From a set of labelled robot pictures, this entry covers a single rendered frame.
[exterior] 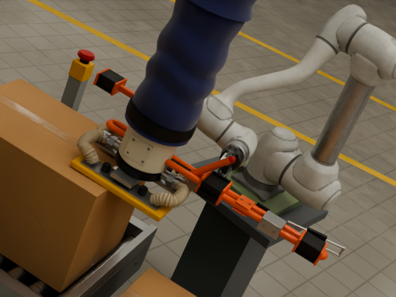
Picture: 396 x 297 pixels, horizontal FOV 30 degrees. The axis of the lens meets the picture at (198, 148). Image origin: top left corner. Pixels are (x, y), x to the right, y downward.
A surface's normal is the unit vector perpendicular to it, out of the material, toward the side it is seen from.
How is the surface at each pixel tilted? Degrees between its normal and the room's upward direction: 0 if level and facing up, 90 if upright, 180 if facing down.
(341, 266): 0
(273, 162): 87
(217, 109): 54
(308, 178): 94
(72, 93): 90
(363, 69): 103
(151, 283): 0
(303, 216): 0
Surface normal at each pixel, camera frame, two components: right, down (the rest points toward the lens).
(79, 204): -0.40, 0.29
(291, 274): 0.36, -0.82
